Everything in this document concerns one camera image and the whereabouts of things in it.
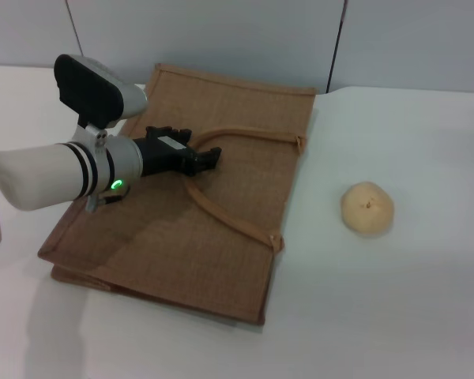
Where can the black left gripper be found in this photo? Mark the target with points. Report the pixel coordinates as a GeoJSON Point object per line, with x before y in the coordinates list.
{"type": "Point", "coordinates": [166, 156]}

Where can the brown woven handbag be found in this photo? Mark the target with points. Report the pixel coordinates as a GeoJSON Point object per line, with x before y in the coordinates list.
{"type": "Point", "coordinates": [229, 221]}

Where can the pale yellow round fruit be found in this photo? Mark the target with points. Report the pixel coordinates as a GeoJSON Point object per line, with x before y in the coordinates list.
{"type": "Point", "coordinates": [367, 209]}

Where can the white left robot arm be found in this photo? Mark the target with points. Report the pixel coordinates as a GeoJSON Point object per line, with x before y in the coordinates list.
{"type": "Point", "coordinates": [47, 173]}

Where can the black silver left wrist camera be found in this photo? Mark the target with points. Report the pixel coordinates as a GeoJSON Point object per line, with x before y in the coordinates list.
{"type": "Point", "coordinates": [91, 91]}

